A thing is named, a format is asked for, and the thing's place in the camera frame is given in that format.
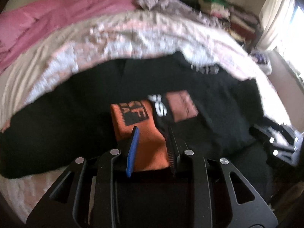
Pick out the beige bed sheet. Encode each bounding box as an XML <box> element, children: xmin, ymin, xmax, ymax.
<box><xmin>1</xmin><ymin>13</ymin><xmax>126</xmax><ymax>127</ymax></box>

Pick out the white curtain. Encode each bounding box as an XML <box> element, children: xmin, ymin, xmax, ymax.
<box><xmin>257</xmin><ymin>0</ymin><xmax>295</xmax><ymax>51</ymax></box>

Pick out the lilac crumpled garment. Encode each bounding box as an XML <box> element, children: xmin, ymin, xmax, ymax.
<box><xmin>135</xmin><ymin>0</ymin><xmax>221</xmax><ymax>28</ymax></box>

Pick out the white plastic bag with clothes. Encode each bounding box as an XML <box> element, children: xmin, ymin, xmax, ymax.
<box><xmin>250</xmin><ymin>49</ymin><xmax>272</xmax><ymax>76</ymax></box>

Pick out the pink white floral blanket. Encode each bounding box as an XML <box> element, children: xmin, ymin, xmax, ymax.
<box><xmin>20</xmin><ymin>11</ymin><xmax>291</xmax><ymax>124</ymax></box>

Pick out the pink duvet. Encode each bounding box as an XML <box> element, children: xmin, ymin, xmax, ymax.
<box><xmin>1</xmin><ymin>0</ymin><xmax>137</xmax><ymax>72</ymax></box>

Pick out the black sweater with orange cuffs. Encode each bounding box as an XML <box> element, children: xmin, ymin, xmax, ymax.
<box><xmin>1</xmin><ymin>52</ymin><xmax>273</xmax><ymax>200</ymax></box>

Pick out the stack of folded clothes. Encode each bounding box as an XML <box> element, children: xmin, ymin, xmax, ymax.
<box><xmin>198</xmin><ymin>0</ymin><xmax>263</xmax><ymax>51</ymax></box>

